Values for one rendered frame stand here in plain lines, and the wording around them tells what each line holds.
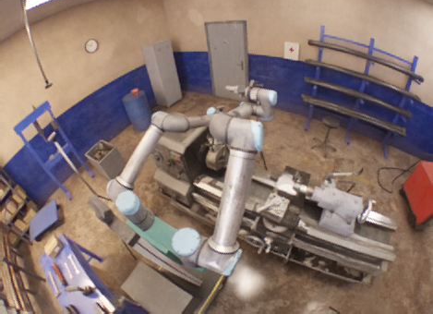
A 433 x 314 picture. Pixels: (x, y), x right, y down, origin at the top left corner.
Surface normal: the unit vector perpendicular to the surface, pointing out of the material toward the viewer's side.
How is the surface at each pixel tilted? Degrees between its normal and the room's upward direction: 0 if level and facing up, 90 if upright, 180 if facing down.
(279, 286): 0
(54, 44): 90
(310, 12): 90
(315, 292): 0
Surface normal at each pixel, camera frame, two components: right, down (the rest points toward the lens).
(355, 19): -0.53, 0.62
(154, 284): -0.11, -0.73
